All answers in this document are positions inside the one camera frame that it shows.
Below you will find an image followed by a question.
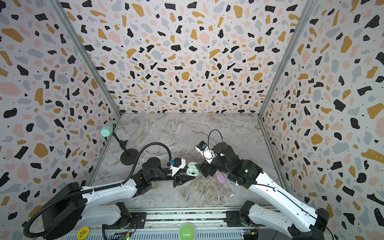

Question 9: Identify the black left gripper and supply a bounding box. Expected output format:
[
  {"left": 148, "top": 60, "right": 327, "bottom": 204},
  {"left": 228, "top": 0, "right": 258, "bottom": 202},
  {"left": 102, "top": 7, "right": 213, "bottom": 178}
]
[{"left": 150, "top": 163, "right": 197, "bottom": 188}]

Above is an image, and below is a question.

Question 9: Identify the pink earbud charging case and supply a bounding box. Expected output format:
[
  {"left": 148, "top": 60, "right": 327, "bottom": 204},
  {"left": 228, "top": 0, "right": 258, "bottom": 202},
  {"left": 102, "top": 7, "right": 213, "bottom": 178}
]
[{"left": 217, "top": 174, "right": 227, "bottom": 185}]

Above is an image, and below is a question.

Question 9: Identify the mint green earbud case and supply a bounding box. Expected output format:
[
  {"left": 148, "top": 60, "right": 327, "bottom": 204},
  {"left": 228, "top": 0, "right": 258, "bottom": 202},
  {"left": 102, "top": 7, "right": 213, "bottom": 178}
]
[{"left": 186, "top": 162, "right": 200, "bottom": 177}]

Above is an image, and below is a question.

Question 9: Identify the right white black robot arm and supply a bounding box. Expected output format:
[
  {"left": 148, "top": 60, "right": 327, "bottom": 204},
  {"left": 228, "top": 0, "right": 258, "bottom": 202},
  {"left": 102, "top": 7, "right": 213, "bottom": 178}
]
[{"left": 195, "top": 141, "right": 330, "bottom": 240}]

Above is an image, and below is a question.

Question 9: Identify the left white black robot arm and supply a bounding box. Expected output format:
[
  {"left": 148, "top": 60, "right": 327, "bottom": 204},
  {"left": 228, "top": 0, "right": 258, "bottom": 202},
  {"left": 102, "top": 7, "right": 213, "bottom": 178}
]
[{"left": 23, "top": 157, "right": 199, "bottom": 240}]

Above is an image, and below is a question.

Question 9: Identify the green round button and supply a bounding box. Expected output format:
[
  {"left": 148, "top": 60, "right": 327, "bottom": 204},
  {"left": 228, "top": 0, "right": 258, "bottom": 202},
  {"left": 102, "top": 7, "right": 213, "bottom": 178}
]
[{"left": 179, "top": 223, "right": 197, "bottom": 240}]

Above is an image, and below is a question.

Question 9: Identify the black microphone stand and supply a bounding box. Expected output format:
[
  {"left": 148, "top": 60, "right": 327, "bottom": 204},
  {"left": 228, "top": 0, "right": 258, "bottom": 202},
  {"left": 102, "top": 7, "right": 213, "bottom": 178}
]
[{"left": 112, "top": 132, "right": 139, "bottom": 166}]

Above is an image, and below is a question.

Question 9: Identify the mint green microphone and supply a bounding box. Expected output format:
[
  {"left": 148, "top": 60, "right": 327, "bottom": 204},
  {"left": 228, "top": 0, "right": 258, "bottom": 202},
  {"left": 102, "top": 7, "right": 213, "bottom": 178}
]
[{"left": 101, "top": 120, "right": 117, "bottom": 138}]

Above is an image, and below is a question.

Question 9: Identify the yellow round sticker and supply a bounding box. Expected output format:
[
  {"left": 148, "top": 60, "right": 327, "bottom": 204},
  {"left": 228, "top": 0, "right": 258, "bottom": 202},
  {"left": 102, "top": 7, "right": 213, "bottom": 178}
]
[{"left": 77, "top": 227, "right": 90, "bottom": 240}]

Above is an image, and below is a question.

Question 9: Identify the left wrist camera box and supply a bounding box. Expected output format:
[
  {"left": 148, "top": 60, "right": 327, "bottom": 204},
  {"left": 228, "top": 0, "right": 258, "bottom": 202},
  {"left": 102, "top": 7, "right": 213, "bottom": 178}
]
[{"left": 169, "top": 158, "right": 186, "bottom": 177}]

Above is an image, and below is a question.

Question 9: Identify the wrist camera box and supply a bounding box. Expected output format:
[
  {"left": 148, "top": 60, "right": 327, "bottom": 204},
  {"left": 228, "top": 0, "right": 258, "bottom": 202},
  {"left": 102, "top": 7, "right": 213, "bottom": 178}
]
[
  {"left": 169, "top": 158, "right": 186, "bottom": 177},
  {"left": 195, "top": 141, "right": 216, "bottom": 164}
]

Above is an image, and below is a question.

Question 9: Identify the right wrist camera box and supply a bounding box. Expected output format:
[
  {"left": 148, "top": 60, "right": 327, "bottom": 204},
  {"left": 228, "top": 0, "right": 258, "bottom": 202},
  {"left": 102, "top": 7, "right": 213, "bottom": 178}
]
[{"left": 195, "top": 141, "right": 216, "bottom": 164}]

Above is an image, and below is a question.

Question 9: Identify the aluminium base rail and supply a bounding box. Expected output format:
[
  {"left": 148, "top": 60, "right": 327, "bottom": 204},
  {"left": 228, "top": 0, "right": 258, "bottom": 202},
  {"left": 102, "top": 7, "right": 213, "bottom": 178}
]
[{"left": 62, "top": 205, "right": 313, "bottom": 240}]

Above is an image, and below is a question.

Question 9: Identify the black corrugated cable hose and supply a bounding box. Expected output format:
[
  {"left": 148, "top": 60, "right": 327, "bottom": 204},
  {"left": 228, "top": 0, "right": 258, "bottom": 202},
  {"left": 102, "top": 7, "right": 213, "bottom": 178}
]
[{"left": 23, "top": 142, "right": 173, "bottom": 239}]

